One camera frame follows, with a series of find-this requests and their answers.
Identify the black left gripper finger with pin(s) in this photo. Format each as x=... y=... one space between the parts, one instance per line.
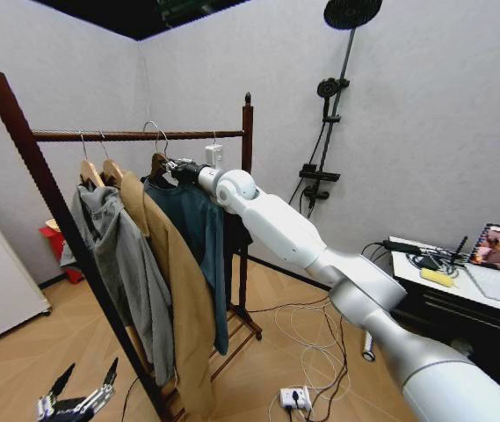
x=110 y=376
x=61 y=380

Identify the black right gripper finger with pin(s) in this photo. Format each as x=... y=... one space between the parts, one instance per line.
x=171 y=164
x=175 y=173

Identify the dark wooden hanger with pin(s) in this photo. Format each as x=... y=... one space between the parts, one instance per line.
x=159 y=161

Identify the teal sweatshirt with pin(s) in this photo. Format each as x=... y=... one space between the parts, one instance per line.
x=201 y=228

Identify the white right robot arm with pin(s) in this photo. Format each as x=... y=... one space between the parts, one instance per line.
x=284 y=228

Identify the light wooden hanger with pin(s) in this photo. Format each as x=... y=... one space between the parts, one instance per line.
x=89 y=170
x=111 y=169

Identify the black hanging garment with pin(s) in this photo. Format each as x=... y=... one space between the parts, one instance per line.
x=237 y=233

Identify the white hanging box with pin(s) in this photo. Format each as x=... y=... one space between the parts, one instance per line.
x=214 y=154

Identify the grey hooded jacket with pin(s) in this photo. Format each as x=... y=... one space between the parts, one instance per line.
x=122 y=255

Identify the tan long coat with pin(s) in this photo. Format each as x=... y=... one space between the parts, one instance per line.
x=183 y=281

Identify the black shower faucet shelf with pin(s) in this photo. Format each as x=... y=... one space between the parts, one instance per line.
x=319 y=174

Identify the dark wooden clothes rack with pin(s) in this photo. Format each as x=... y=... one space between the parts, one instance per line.
x=34 y=163

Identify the black hand shower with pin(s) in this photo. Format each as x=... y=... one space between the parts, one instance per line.
x=327 y=89

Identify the white power strip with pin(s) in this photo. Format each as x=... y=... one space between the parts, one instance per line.
x=295 y=396

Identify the black power adapter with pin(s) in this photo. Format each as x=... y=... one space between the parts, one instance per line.
x=403 y=245

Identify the white cylinder bottle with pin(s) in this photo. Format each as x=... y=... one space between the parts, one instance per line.
x=368 y=347

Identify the yellow sponge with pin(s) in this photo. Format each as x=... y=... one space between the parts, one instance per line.
x=436 y=276

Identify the black desk stand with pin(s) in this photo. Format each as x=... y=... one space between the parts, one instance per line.
x=459 y=250

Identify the black desk with white top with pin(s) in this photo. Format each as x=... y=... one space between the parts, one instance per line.
x=460 y=307

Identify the black shower rail pipe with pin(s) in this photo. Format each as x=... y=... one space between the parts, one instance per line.
x=336 y=110

